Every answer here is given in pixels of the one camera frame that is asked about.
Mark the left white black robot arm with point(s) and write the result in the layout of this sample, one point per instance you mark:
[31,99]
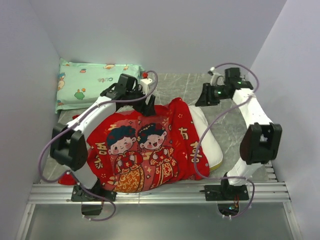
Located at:
[68,145]

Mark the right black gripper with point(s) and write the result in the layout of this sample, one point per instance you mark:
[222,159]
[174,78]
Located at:
[205,99]

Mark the cream yellow foam pillow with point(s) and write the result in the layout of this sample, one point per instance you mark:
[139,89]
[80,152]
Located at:
[210,146]

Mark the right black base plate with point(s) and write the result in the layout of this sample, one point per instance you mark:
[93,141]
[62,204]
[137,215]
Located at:
[227,196]

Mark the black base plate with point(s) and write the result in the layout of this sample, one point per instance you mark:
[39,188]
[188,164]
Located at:
[227,196]
[92,202]

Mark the aluminium front rail frame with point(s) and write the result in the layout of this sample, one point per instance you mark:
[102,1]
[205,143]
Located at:
[183,192]

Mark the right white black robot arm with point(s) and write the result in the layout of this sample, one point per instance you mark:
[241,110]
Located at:
[232,77]

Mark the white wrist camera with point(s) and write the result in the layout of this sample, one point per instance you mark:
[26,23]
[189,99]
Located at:
[147,84]
[215,76]

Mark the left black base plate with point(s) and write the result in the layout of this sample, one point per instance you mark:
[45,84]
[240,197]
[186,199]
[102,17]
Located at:
[92,202]

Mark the mint green cartoon pillow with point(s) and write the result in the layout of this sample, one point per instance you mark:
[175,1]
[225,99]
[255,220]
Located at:
[80,84]

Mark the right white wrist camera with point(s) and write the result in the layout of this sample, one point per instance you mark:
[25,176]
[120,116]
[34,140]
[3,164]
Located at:
[215,76]

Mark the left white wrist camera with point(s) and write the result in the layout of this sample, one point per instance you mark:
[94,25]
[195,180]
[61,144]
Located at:
[147,84]

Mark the red patterned pillowcase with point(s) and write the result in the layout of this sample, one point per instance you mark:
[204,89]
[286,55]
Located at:
[132,153]

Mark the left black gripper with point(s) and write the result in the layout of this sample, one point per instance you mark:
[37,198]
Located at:
[149,110]

